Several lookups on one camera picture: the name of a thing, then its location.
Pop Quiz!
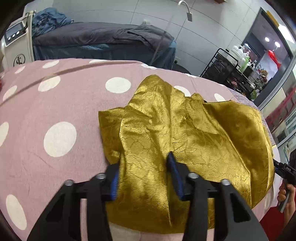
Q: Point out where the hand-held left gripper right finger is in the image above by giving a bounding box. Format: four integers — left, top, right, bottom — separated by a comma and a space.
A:
167, 152, 269, 241

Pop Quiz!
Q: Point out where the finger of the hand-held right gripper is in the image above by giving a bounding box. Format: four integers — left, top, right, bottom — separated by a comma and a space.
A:
273, 159, 288, 178

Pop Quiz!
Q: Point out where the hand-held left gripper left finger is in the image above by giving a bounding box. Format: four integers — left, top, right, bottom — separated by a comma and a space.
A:
26, 162, 121, 241

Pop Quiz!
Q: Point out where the gold jacket with black lining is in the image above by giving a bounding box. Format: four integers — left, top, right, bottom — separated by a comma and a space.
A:
98, 75, 275, 234

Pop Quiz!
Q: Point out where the person's right hand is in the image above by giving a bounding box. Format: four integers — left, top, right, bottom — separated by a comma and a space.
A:
277, 183, 296, 229

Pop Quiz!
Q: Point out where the grey striped sheet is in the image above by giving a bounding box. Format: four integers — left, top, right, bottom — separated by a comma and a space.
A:
228, 87, 259, 109

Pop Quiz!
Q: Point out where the pink polka dot blanket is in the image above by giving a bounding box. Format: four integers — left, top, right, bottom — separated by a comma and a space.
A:
0, 58, 281, 241

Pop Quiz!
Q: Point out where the dark bottle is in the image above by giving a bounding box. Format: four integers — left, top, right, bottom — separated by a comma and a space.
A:
246, 61, 256, 78

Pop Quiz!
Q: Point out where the red dress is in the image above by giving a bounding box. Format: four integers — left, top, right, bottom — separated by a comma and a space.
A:
268, 50, 281, 69

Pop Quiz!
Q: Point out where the green bottle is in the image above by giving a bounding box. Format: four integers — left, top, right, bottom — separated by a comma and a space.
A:
239, 52, 251, 72

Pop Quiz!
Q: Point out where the white bottle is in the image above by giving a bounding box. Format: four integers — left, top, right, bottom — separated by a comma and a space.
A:
231, 45, 245, 61

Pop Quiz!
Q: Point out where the thin pole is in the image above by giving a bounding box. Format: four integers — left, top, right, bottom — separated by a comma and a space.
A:
150, 14, 174, 66

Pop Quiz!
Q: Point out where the massage bed with grey blanket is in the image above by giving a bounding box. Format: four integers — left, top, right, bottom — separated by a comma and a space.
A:
32, 22, 177, 70

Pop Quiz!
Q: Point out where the white machine with control panel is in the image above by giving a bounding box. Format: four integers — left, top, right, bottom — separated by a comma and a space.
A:
0, 11, 35, 67

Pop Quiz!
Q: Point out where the crumpled blue cloth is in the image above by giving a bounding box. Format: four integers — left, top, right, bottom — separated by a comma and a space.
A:
32, 7, 74, 37

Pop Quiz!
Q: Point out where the black wire cart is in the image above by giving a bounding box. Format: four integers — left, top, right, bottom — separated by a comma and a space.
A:
199, 48, 257, 98

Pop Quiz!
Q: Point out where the grey wall lamp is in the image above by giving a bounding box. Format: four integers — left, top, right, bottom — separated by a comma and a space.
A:
178, 0, 193, 22

